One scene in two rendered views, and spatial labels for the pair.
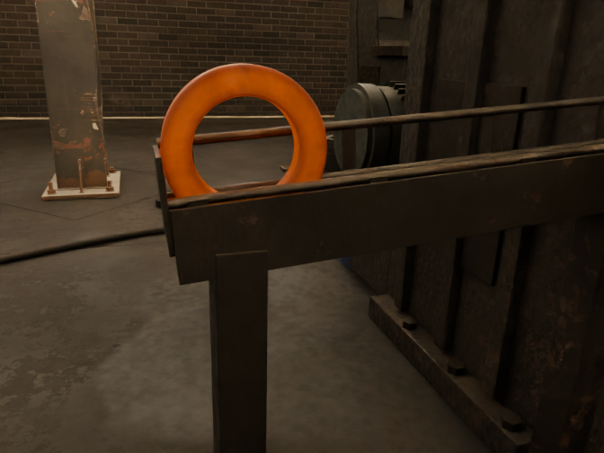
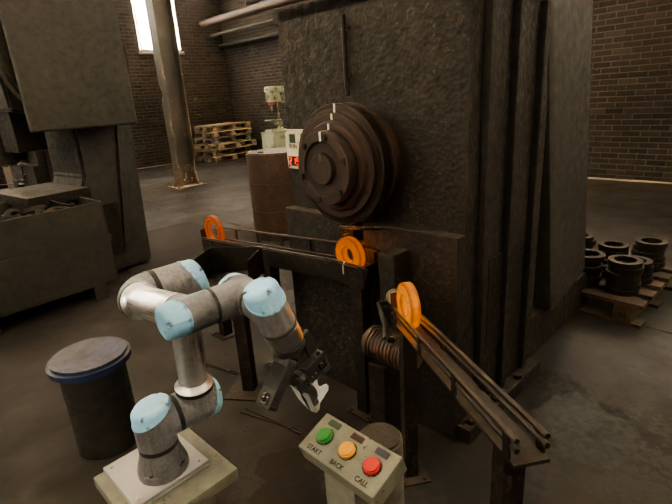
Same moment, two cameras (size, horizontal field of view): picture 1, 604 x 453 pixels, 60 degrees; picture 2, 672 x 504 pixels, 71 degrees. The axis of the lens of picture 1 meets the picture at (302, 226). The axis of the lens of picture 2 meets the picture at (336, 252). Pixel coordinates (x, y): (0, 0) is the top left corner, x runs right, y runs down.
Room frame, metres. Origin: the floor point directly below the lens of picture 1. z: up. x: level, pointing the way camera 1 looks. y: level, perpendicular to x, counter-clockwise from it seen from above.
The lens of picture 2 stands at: (0.04, -2.65, 1.38)
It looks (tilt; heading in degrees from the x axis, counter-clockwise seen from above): 18 degrees down; 64
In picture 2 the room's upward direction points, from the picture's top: 4 degrees counter-clockwise
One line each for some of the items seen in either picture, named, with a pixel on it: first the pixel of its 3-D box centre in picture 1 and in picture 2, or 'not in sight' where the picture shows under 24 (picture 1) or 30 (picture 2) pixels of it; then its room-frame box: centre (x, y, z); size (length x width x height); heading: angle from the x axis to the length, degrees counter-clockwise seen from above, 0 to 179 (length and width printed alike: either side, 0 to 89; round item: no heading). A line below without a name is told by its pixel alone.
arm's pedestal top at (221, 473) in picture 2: not in sight; (166, 477); (0.04, -1.32, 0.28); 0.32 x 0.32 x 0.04; 19
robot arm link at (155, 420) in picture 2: not in sight; (155, 421); (0.05, -1.32, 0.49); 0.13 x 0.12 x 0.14; 14
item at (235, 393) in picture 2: not in sight; (237, 324); (0.49, -0.57, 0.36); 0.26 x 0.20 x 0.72; 143
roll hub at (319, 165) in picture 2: not in sight; (325, 168); (0.82, -1.00, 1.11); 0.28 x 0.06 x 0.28; 108
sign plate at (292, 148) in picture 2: not in sight; (306, 149); (0.91, -0.61, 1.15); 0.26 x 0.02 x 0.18; 108
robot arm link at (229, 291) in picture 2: not in sight; (236, 296); (0.25, -1.71, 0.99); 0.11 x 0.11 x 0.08; 14
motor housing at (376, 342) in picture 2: not in sight; (393, 394); (0.89, -1.32, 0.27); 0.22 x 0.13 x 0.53; 108
